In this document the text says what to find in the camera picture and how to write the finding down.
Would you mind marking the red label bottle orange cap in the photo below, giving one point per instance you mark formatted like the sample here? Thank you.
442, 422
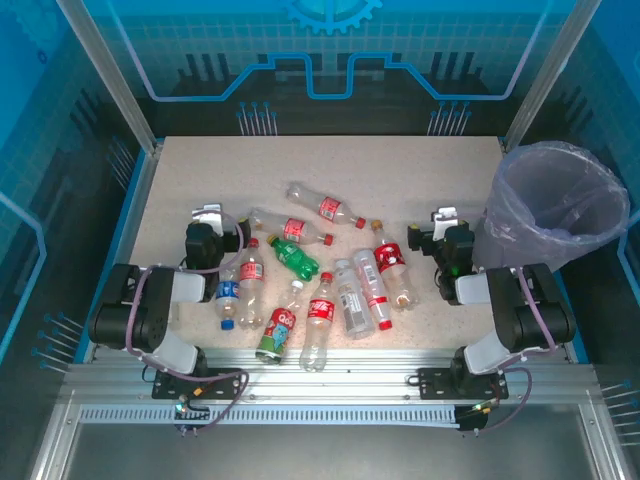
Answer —
392, 260

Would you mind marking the bin with purple liner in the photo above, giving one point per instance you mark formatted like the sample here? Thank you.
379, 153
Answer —
505, 225

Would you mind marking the green plastic bottle yellow cap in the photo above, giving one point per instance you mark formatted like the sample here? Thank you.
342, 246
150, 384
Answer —
292, 257

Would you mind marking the clear bottle barcode label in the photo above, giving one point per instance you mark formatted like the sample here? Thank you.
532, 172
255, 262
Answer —
372, 285

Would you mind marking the clear bottle white cap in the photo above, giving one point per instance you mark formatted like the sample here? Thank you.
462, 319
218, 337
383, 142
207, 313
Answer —
352, 300

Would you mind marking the red green label bottle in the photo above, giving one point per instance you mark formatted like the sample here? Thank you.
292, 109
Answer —
277, 330

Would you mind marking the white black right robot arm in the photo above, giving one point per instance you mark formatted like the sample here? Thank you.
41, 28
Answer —
542, 305

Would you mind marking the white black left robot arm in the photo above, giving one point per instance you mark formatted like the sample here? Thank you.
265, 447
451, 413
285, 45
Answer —
115, 320

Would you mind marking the black connector box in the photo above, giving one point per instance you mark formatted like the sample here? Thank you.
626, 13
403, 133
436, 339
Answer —
472, 421
192, 416

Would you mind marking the grey metal front plate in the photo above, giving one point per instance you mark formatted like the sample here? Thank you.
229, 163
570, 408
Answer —
325, 455

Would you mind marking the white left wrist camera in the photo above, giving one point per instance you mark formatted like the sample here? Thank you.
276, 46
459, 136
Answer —
210, 217

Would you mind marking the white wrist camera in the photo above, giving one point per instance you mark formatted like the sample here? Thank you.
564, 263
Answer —
445, 222
210, 217

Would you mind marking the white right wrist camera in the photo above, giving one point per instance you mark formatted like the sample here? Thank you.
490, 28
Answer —
445, 222

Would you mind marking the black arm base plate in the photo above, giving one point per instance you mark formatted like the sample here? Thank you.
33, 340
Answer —
225, 382
435, 382

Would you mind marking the aluminium front rail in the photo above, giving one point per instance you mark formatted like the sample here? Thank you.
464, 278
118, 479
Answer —
325, 380

